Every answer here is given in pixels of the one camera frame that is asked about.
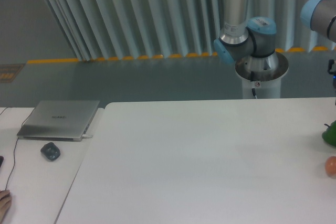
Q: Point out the person's bare hand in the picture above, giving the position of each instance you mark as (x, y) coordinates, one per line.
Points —
(6, 201)

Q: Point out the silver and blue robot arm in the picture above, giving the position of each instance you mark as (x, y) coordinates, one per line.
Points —
(242, 37)

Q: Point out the green pepper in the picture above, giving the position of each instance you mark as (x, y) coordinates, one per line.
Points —
(329, 134)

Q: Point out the black device at edge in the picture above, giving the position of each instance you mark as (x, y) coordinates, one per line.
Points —
(1, 160)

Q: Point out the silver closed laptop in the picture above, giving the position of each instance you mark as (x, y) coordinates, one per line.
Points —
(59, 120)

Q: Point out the white pleated curtain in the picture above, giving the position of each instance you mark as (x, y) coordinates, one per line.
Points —
(135, 28)

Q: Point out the orange round fruit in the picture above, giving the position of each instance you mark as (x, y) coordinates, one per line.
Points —
(330, 166)

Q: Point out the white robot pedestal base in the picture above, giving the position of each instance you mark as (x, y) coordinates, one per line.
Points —
(261, 77)

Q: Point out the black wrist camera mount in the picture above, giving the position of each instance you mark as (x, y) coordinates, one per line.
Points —
(331, 63)

